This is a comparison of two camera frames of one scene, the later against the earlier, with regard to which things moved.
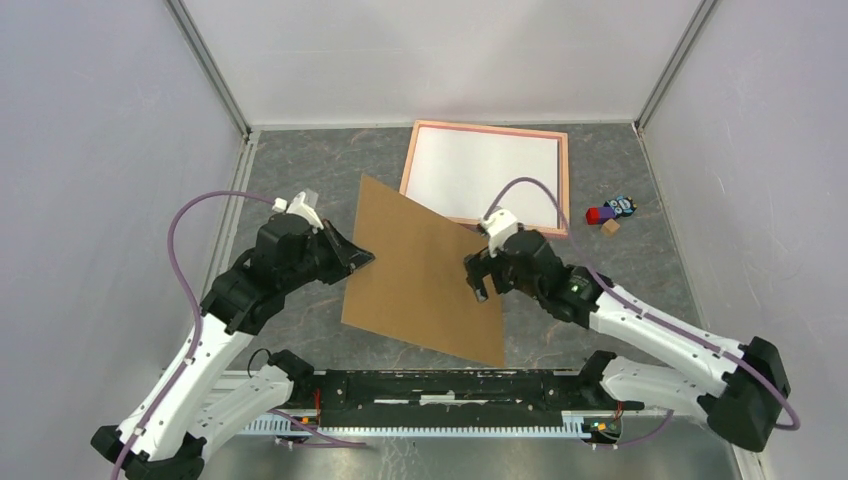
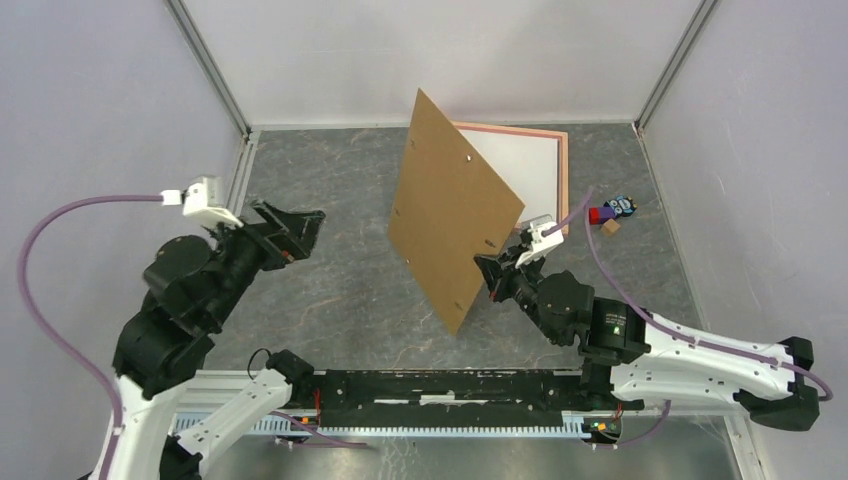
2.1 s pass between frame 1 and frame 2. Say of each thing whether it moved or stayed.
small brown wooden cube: stayed
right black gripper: stayed
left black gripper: moved
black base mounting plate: stayed
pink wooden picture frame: stayed
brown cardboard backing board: moved
